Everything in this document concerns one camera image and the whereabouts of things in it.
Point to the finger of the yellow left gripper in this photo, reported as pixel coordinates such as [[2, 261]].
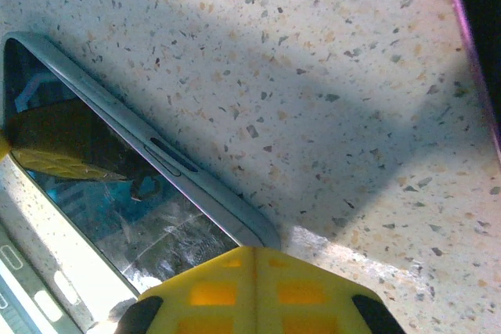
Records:
[[3, 145]]

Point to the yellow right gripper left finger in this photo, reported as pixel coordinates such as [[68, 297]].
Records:
[[203, 302]]

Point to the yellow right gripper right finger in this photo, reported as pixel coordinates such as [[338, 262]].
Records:
[[305, 302]]

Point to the black smartphone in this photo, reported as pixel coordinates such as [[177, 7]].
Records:
[[98, 177]]

